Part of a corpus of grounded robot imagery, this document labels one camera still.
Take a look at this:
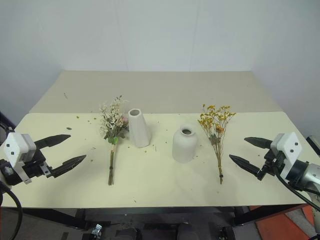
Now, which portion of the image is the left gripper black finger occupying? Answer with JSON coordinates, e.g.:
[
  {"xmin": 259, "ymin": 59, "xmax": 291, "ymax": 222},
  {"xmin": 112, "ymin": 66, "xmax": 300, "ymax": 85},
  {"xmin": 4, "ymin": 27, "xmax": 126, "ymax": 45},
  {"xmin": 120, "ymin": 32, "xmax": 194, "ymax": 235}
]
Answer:
[
  {"xmin": 33, "ymin": 134, "xmax": 72, "ymax": 151},
  {"xmin": 50, "ymin": 154, "xmax": 87, "ymax": 179}
]

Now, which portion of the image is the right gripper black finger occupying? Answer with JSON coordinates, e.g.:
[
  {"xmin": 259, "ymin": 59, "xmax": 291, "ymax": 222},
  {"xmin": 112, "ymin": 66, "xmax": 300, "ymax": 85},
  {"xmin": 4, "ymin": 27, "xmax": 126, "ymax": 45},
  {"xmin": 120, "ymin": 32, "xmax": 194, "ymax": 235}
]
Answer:
[
  {"xmin": 243, "ymin": 136, "xmax": 273, "ymax": 151},
  {"xmin": 228, "ymin": 154, "xmax": 264, "ymax": 181}
]

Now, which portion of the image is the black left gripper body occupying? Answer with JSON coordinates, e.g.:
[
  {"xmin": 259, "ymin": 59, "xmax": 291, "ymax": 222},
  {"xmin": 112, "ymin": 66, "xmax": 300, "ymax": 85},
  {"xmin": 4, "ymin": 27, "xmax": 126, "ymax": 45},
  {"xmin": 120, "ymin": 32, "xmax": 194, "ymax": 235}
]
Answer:
[{"xmin": 21, "ymin": 149, "xmax": 54, "ymax": 181}]

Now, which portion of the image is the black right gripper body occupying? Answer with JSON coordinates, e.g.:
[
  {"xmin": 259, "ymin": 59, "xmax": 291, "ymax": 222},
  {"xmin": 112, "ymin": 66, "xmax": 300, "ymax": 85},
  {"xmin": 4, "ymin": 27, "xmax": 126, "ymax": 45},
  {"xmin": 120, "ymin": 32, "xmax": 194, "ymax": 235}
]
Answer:
[{"xmin": 259, "ymin": 148, "xmax": 286, "ymax": 181}]

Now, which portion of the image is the round-shouldered white bottle vase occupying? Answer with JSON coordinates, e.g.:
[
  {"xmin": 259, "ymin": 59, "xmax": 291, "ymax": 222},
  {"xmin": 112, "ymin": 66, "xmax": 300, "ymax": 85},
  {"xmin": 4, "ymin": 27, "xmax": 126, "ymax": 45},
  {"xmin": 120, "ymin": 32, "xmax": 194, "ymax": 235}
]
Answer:
[{"xmin": 171, "ymin": 123, "xmax": 197, "ymax": 164}]

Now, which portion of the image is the tall tapered white vase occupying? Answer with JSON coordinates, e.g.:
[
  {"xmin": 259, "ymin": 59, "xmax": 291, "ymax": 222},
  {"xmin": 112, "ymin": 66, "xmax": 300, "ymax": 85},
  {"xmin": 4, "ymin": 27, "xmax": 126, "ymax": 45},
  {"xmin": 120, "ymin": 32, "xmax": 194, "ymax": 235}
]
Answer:
[{"xmin": 127, "ymin": 108, "xmax": 153, "ymax": 149}]

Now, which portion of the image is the yellow dried flower bunch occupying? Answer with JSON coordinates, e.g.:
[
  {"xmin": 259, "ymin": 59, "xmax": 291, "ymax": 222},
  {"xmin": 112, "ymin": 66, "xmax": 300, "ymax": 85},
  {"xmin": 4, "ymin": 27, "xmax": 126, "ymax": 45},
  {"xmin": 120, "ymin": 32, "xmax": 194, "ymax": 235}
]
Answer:
[{"xmin": 197, "ymin": 103, "xmax": 237, "ymax": 185}]

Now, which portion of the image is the white and pink flower bouquet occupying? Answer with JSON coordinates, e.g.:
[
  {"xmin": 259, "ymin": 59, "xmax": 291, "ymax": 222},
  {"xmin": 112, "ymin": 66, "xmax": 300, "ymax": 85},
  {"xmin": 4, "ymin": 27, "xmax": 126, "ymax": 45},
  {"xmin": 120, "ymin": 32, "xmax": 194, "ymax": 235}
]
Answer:
[{"xmin": 98, "ymin": 94, "xmax": 130, "ymax": 186}]

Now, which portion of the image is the silver metal clamp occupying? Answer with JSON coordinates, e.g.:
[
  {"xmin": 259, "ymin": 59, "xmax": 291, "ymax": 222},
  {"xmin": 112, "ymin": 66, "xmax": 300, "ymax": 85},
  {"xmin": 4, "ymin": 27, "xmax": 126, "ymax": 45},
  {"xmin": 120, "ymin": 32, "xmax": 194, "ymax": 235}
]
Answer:
[{"xmin": 90, "ymin": 223, "xmax": 104, "ymax": 236}]

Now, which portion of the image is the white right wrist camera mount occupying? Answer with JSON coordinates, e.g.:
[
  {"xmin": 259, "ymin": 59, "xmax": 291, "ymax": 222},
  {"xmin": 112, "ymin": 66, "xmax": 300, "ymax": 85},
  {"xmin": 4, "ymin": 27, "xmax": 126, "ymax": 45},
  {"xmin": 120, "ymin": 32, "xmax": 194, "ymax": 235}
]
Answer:
[{"xmin": 270, "ymin": 131, "xmax": 303, "ymax": 177}]

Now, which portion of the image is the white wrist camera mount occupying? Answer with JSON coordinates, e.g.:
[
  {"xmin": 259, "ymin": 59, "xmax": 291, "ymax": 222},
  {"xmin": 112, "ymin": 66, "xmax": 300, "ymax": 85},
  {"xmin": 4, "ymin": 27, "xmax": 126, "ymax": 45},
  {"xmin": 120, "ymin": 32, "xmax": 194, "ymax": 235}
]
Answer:
[
  {"xmin": 0, "ymin": 132, "xmax": 38, "ymax": 185},
  {"xmin": 270, "ymin": 131, "xmax": 303, "ymax": 177}
]

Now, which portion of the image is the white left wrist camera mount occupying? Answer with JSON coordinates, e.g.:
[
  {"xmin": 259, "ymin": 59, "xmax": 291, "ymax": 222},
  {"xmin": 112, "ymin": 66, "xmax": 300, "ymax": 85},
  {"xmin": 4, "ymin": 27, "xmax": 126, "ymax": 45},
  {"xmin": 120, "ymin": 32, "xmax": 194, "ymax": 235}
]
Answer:
[{"xmin": 0, "ymin": 132, "xmax": 38, "ymax": 185}]

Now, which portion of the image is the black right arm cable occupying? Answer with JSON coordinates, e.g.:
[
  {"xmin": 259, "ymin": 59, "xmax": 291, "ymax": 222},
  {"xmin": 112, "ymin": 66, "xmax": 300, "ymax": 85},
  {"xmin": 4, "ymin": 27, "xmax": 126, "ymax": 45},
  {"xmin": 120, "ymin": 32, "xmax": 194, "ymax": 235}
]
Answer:
[{"xmin": 274, "ymin": 171, "xmax": 320, "ymax": 209}]

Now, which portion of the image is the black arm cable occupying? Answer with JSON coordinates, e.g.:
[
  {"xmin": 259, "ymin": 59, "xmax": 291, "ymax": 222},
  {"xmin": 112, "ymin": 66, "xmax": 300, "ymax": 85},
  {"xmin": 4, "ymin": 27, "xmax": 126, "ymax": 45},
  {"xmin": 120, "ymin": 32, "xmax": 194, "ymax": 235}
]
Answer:
[
  {"xmin": 0, "ymin": 181, "xmax": 24, "ymax": 240},
  {"xmin": 274, "ymin": 171, "xmax": 320, "ymax": 209}
]

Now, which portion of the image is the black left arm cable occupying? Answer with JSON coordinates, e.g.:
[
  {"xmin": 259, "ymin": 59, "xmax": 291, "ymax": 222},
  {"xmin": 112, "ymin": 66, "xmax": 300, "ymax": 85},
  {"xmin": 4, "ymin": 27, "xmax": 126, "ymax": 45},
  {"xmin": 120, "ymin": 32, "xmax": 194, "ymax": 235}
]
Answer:
[{"xmin": 0, "ymin": 181, "xmax": 24, "ymax": 240}]

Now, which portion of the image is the black metal table frame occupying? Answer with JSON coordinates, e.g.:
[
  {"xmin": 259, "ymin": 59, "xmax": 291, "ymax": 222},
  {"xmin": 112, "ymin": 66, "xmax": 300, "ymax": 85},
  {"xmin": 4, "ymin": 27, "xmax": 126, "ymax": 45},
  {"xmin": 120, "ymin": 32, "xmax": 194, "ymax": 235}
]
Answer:
[{"xmin": 0, "ymin": 203, "xmax": 311, "ymax": 240}]

